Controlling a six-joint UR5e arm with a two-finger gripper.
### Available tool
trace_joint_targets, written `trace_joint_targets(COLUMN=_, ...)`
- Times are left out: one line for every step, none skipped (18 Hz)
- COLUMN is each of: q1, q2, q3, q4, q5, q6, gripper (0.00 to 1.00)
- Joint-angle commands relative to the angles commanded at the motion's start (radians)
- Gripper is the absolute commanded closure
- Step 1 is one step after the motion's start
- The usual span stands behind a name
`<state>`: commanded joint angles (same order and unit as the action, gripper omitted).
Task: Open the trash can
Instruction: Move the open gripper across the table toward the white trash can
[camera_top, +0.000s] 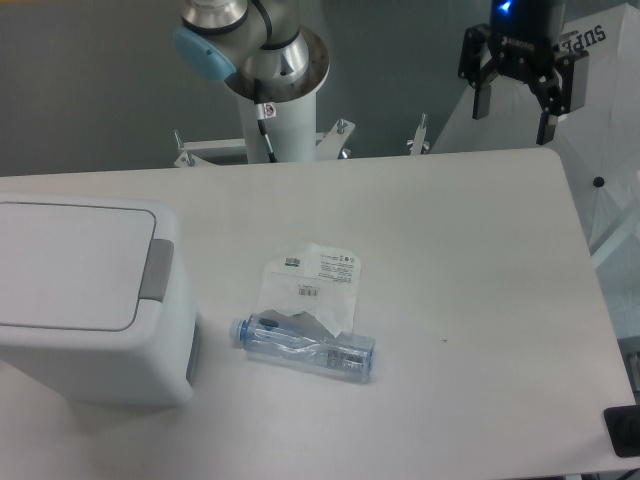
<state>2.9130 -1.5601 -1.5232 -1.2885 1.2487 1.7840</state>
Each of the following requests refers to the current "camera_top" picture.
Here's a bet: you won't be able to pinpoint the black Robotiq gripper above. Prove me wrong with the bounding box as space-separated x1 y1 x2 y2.
458 0 586 146

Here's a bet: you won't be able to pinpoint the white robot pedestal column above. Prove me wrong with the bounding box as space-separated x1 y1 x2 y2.
236 93 316 164

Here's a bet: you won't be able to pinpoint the crushed clear plastic bottle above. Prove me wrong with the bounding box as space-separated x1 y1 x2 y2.
229 310 375 384

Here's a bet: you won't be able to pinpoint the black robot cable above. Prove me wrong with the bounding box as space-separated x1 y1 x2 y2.
252 79 278 164

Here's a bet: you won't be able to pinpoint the white trash can grey button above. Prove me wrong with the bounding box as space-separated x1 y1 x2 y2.
0 193 202 407

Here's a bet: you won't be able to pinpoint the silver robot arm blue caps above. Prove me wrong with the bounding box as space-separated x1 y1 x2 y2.
173 1 589 145

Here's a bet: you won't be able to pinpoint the white Superior umbrella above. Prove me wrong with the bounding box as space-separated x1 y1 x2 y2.
430 3 640 391

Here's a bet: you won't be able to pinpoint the black device at table edge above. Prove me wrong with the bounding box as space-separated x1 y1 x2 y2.
603 405 640 458

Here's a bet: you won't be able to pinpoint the white pedestal base frame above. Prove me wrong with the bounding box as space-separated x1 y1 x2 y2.
172 112 432 169

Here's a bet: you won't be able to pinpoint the clear plastic packaging bag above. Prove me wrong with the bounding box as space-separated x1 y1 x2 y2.
256 243 362 336

